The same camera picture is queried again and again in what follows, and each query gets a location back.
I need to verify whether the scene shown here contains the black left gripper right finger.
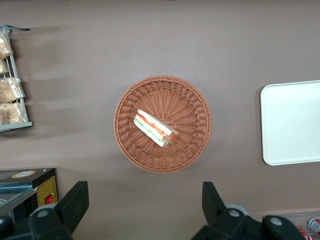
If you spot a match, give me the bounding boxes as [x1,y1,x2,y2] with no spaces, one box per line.
[191,181,306,240]

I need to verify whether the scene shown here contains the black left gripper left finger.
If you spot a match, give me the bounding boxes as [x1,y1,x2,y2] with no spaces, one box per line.
[0,181,90,240]

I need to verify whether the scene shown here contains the triangle sandwich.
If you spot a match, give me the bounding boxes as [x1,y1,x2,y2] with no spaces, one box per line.
[133,108,180,148]

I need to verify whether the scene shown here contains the round brown wicker basket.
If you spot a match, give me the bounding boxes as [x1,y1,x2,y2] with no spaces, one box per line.
[113,75,213,174]

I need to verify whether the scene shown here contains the cream plastic tray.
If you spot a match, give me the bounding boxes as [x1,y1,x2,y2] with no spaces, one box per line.
[259,79,320,166]

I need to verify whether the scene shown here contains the black appliance with yellow panel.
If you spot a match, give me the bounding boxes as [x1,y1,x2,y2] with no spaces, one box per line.
[0,167,59,223]

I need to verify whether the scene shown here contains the clear acrylic can holder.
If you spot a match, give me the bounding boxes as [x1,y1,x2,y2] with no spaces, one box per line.
[262,212,320,240]

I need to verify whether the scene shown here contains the red cola can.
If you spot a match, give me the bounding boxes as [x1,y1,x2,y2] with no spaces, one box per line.
[307,217,320,236]
[292,223,316,240]

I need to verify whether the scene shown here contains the grey wire rack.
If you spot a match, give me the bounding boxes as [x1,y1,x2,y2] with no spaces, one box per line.
[0,23,34,133]

